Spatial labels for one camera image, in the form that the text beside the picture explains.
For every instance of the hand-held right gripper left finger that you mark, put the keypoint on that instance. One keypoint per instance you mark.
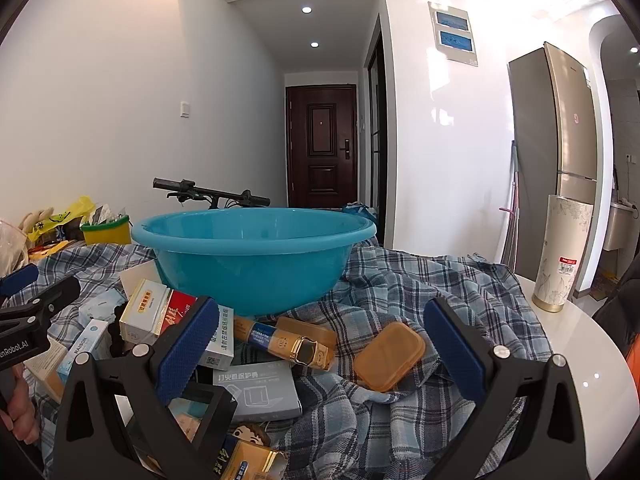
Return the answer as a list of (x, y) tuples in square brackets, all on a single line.
[(182, 355)]

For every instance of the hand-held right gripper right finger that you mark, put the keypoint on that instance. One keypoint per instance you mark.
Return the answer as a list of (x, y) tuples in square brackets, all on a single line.
[(452, 352)]

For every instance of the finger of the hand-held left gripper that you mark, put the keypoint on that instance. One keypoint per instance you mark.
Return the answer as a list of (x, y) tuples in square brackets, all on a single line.
[(17, 280), (50, 297)]

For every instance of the blue plastic basin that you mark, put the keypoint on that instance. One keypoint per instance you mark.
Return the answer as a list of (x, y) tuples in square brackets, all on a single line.
[(250, 270)]

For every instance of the white round desktop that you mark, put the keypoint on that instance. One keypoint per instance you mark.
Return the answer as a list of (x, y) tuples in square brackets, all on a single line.
[(590, 400)]

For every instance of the person's left hand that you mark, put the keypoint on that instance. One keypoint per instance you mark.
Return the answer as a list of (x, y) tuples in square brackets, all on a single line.
[(22, 410)]

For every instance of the clear plastic bag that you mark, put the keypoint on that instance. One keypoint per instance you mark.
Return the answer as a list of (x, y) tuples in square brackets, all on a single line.
[(12, 250)]

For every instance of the tan cardboard box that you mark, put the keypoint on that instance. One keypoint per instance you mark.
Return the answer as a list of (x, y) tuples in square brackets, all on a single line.
[(45, 370)]

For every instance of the red box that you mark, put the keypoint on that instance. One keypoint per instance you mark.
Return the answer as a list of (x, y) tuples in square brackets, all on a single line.
[(177, 310)]

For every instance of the light blue tissue pack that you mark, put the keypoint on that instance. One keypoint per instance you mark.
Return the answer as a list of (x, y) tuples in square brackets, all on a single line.
[(100, 307)]

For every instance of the blue white tissue pack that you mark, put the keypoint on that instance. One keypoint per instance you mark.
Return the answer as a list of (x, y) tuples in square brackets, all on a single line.
[(82, 350)]

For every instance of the beige plush toy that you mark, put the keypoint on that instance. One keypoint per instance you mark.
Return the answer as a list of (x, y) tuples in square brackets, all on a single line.
[(35, 220)]

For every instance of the orange soap box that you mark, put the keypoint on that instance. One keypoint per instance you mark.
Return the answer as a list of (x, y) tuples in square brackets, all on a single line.
[(390, 357)]

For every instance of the white box yellow label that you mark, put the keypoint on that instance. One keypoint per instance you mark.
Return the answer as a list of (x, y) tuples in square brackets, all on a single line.
[(142, 305)]

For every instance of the yellow plastic bag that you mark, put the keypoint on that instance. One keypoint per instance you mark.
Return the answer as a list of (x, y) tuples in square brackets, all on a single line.
[(55, 220)]

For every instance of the yellow bin green rim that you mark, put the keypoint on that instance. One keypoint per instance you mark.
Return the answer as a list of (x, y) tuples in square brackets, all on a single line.
[(105, 232)]

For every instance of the blue plaid cloth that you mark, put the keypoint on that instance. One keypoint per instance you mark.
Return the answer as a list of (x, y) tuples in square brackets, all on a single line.
[(400, 285)]

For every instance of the grey box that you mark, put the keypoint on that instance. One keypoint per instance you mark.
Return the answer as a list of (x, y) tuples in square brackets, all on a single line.
[(260, 392)]

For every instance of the plain white box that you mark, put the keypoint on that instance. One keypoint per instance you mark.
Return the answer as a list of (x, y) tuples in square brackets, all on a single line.
[(140, 275)]

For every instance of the gold blue long box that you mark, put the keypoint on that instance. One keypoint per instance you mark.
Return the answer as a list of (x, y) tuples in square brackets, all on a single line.
[(285, 342)]

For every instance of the cartoon figure sticker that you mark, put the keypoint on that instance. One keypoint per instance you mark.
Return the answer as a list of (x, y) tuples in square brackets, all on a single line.
[(250, 435)]

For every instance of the gold yellow box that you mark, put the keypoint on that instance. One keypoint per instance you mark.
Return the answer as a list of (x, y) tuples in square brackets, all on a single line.
[(250, 460)]

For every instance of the white floral tumbler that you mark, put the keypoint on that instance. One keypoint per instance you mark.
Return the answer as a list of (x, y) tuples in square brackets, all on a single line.
[(560, 250)]

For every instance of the folded metal rack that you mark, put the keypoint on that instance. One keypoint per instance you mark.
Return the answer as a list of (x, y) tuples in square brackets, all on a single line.
[(512, 200)]

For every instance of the black bicycle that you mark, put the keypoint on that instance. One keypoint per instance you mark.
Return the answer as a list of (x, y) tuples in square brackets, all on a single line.
[(200, 190)]

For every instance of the person's black orange clothing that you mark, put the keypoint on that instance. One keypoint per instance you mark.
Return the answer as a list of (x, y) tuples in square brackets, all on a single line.
[(620, 320)]

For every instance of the grey gold refrigerator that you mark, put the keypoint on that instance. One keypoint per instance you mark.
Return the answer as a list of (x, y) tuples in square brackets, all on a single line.
[(540, 160)]

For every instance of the black framed glass door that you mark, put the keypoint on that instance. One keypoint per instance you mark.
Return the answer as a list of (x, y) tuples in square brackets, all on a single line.
[(377, 135)]

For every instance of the brown entrance door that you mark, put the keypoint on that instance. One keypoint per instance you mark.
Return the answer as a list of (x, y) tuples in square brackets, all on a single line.
[(322, 150)]

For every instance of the white light switch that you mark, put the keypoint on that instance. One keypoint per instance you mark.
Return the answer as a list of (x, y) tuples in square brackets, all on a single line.
[(185, 109)]

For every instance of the wall panel blue windows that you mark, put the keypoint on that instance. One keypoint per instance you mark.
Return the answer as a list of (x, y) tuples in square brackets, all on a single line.
[(454, 35)]

